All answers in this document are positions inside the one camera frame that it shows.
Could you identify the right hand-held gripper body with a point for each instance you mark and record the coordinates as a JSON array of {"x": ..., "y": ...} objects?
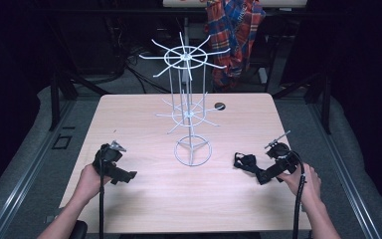
[{"x": 283, "y": 159}]

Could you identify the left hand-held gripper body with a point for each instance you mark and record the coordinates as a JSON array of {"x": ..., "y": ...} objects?
[{"x": 107, "y": 157}]

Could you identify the person's left hand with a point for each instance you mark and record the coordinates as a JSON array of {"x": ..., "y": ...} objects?
[{"x": 91, "y": 181}]

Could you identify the person's right hand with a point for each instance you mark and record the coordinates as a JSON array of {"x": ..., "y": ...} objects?
[{"x": 306, "y": 186}]

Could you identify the black round table grommet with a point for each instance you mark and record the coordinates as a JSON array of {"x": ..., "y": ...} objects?
[{"x": 220, "y": 106}]

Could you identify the black chair part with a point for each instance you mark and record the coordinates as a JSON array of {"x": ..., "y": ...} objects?
[{"x": 79, "y": 230}]

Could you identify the black metal stand leg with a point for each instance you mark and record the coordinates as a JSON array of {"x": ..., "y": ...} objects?
[
  {"x": 55, "y": 99},
  {"x": 325, "y": 103}
]

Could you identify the red blue plaid shirt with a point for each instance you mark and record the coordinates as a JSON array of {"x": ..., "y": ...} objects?
[{"x": 233, "y": 36}]

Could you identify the black floor outlet frame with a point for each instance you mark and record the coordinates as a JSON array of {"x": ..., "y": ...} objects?
[{"x": 62, "y": 142}]

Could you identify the grey metal floor rail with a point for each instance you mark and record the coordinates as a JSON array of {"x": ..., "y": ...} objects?
[
  {"x": 344, "y": 172},
  {"x": 30, "y": 172}
]

